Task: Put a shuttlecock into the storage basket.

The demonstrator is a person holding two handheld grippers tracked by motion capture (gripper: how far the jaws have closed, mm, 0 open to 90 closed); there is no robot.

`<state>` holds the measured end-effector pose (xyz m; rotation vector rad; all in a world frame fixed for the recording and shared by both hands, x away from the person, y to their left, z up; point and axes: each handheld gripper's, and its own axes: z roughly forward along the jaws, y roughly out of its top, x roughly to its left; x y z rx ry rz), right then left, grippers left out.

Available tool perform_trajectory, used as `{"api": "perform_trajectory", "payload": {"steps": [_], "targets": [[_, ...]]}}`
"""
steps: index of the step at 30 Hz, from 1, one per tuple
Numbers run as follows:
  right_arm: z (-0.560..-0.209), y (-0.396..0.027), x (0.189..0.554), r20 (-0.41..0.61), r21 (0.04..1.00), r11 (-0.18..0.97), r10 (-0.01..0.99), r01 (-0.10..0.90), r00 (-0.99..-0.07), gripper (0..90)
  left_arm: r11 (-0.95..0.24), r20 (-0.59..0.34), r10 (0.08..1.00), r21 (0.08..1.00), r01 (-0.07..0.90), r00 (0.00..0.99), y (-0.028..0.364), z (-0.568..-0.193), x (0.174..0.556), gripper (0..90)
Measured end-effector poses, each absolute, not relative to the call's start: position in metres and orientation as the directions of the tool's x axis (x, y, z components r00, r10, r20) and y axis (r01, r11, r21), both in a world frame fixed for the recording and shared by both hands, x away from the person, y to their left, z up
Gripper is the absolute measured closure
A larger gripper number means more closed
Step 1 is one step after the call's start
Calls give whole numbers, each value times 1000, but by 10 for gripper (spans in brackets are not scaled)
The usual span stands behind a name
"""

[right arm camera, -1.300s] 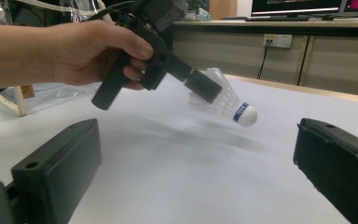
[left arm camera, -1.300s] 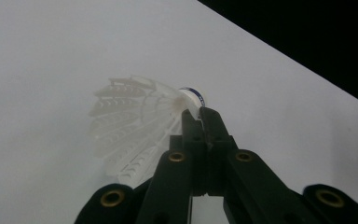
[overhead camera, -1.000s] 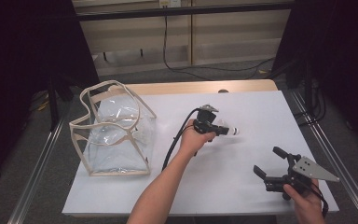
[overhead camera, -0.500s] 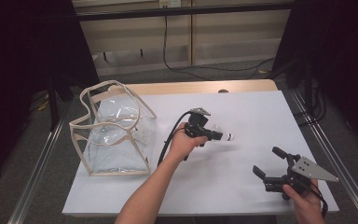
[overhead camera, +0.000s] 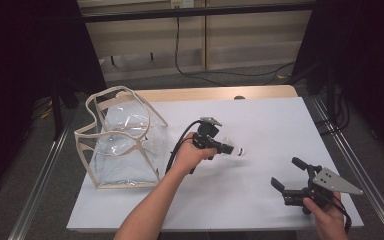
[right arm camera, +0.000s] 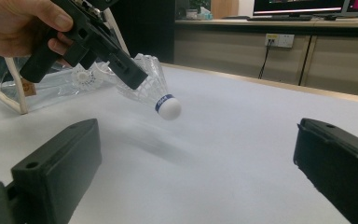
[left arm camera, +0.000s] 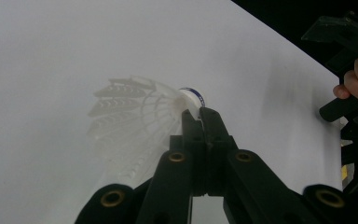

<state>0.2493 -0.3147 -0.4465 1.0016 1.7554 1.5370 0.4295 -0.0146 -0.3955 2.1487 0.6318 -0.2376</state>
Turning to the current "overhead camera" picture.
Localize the person's left hand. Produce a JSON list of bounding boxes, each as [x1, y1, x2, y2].
[[173, 131, 218, 176]]

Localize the thick black gripper cable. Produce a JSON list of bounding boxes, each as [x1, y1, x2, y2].
[[164, 119, 204, 174]]

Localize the black curtain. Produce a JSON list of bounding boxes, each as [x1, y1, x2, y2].
[[0, 0, 108, 201], [291, 0, 384, 164]]

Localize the white wall power outlet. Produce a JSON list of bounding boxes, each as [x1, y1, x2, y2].
[[170, 0, 195, 9]]

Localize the white table mat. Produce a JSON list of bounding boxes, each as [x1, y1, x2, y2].
[[66, 96, 365, 233]]

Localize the black metal stand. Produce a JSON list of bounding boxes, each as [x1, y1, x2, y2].
[[306, 63, 338, 113], [51, 76, 81, 141]]

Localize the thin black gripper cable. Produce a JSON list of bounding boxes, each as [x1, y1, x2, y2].
[[323, 191, 353, 234]]

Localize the white shuttlecock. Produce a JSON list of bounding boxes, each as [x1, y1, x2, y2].
[[221, 137, 247, 158]]

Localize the black floor cables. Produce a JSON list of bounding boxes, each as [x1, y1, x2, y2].
[[314, 84, 351, 136]]

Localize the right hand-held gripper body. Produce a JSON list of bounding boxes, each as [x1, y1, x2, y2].
[[281, 163, 365, 215]]

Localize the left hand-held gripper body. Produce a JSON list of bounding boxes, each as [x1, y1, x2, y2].
[[191, 116, 223, 151]]

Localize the aluminium floor rail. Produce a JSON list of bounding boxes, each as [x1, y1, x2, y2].
[[311, 96, 384, 240], [8, 126, 78, 240]]

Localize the transparent bag with beige trim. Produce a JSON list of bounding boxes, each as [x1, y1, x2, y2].
[[73, 85, 169, 190]]

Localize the black power cable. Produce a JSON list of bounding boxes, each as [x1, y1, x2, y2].
[[174, 6, 296, 88]]

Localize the person's right hand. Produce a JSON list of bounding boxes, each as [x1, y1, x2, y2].
[[302, 195, 349, 240]]

